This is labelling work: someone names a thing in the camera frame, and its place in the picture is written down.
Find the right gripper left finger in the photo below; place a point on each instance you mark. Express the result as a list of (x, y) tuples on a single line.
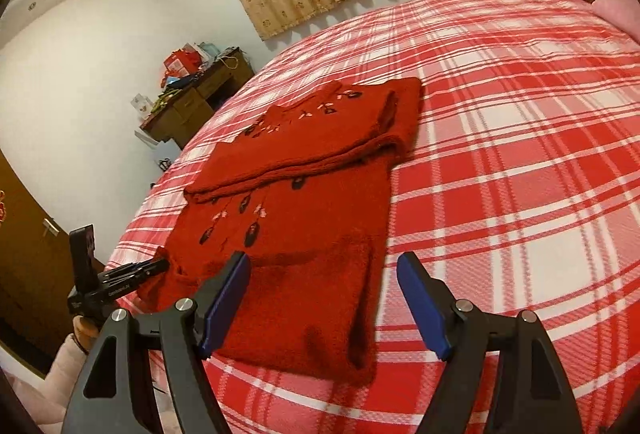
[(114, 391)]

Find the pink folded blanket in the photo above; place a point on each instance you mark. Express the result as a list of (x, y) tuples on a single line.
[(623, 14)]

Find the dark brown wooden door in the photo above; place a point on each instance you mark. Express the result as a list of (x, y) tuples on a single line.
[(36, 276)]

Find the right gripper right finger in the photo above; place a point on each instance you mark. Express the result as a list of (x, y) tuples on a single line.
[(531, 391)]

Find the red knitted sweater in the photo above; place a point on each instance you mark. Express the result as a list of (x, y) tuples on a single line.
[(305, 193)]

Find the red white plaid bedspread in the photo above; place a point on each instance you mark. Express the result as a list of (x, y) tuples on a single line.
[(522, 192)]

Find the brown wooden desk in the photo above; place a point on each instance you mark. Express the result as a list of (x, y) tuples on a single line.
[(185, 110)]

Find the person's left hand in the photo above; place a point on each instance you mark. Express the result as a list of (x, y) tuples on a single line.
[(85, 332)]

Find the red gift bag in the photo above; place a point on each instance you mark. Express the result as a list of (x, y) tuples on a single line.
[(183, 62)]

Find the white paper bag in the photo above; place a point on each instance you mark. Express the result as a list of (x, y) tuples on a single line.
[(143, 105)]

